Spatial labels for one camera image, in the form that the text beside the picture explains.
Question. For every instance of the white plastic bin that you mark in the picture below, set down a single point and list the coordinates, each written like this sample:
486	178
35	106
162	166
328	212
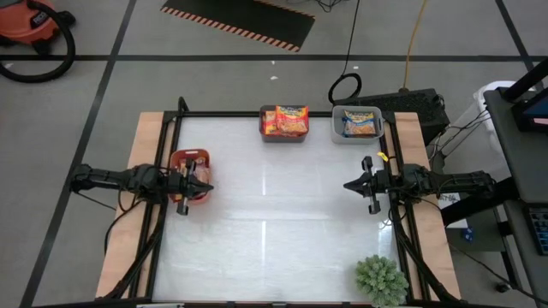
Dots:
486	98

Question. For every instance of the black keyboard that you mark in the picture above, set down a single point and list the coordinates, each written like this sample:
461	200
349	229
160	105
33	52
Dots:
540	231

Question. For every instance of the light wooden side board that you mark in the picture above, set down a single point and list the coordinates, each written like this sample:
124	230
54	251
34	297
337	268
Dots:
411	137
143	137

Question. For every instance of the black hazard-striped floor mat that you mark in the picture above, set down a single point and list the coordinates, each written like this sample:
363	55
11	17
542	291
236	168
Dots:
240	17

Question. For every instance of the black computer case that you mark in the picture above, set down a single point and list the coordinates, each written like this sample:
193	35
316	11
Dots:
406	104

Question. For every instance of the orange shop vacuum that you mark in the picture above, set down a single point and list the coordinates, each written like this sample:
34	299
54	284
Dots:
21	21

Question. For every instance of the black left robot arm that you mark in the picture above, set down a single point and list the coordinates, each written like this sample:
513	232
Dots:
128	179

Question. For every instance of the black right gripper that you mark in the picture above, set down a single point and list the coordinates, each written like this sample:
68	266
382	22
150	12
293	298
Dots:
379	184

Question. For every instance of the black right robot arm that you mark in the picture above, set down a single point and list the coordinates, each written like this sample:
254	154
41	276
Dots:
449	181

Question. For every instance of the white paper sheet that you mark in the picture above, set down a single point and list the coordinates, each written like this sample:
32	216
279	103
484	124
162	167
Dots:
454	214

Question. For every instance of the small blue box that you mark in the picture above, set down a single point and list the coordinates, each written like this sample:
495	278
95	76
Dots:
468	234

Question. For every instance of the light grey plastic bin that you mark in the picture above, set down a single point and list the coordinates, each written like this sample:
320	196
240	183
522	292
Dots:
337	137

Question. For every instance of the black monitor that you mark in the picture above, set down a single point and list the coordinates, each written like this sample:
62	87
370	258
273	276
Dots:
537	111

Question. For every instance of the coral plastic bin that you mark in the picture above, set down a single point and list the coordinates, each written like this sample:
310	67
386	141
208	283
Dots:
190	152

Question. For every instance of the black metal beam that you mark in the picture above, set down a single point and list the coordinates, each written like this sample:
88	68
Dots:
479	205
526	79

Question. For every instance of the red shop vacuum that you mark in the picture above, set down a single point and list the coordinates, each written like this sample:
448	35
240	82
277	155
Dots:
72	49

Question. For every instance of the grey desk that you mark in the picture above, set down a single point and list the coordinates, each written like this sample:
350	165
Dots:
518	162

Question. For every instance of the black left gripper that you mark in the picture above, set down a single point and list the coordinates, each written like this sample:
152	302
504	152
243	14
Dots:
180	186

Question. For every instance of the dark grey plastic bin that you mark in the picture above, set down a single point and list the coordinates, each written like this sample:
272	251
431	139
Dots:
282	139

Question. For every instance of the green artificial plant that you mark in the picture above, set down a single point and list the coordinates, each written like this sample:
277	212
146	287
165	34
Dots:
381	280

